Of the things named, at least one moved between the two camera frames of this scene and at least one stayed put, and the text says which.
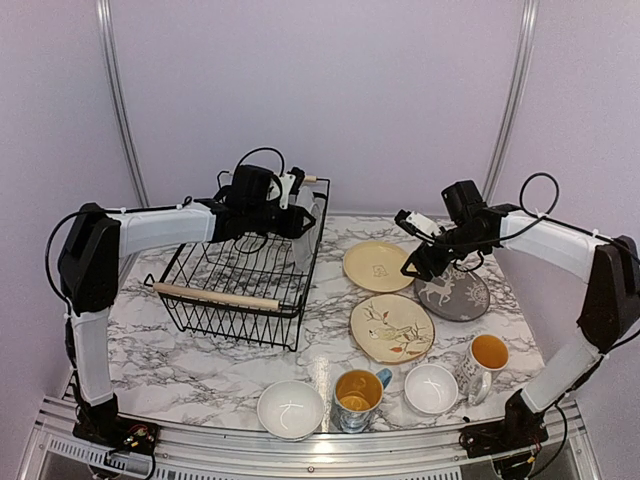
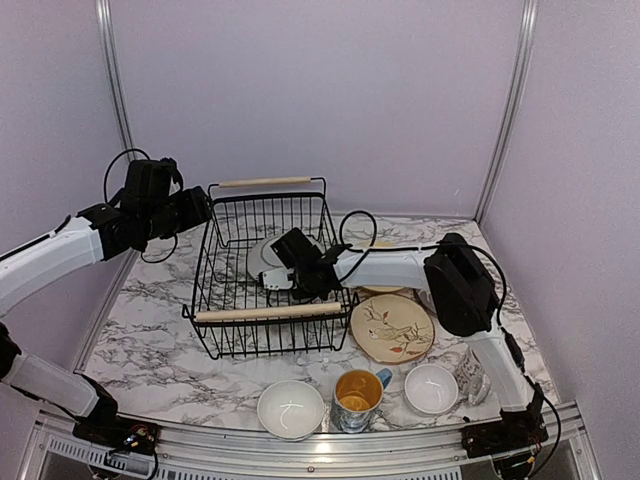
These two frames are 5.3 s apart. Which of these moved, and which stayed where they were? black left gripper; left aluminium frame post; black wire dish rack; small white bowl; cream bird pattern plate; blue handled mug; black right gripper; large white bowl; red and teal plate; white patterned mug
Moved: black left gripper; red and teal plate; black wire dish rack; black right gripper
Stayed: small white bowl; white patterned mug; left aluminium frame post; blue handled mug; large white bowl; cream bird pattern plate
